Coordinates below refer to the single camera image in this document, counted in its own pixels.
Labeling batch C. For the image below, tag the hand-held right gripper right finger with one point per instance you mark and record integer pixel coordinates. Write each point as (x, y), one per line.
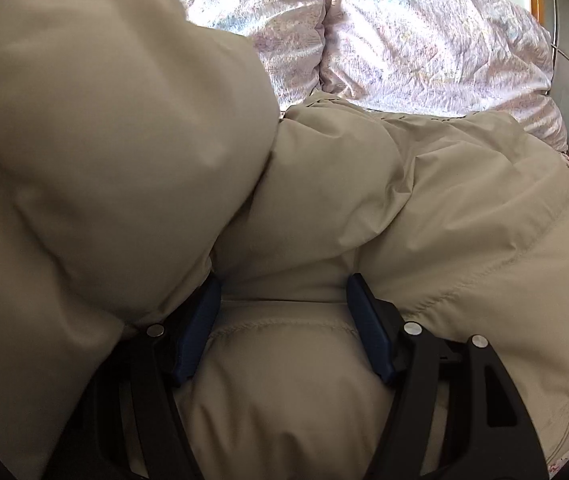
(369, 330)

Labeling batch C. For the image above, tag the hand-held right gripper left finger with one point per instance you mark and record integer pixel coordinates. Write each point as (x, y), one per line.
(197, 332)

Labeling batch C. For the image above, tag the cream puffer jacket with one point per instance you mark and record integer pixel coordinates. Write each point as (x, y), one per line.
(339, 200)

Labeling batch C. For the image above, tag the lilac crumpled pillow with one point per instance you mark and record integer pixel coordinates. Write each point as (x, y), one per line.
(429, 40)
(264, 15)

